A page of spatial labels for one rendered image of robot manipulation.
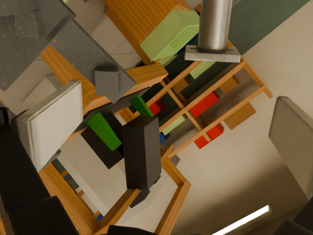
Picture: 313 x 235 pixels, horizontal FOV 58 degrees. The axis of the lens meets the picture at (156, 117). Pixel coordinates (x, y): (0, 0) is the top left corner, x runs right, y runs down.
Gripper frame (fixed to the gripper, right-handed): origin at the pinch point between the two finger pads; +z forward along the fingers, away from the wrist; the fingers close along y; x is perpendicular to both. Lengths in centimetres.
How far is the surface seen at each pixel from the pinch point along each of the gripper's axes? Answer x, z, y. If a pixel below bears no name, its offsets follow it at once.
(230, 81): -129, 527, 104
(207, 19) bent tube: 5.3, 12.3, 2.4
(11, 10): 5.0, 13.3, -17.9
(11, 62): -2.0, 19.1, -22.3
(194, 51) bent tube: 2.2, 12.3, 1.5
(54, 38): 1.6, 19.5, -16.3
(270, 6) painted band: 11, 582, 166
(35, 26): 3.1, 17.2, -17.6
